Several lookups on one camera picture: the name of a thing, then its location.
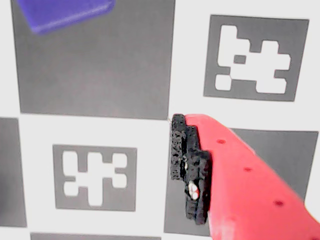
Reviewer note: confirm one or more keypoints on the blue cube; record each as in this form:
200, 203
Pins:
67, 12

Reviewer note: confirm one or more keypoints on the black white marker checkerboard mat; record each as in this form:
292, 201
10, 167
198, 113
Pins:
100, 75

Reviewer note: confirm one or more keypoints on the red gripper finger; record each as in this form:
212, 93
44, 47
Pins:
245, 195

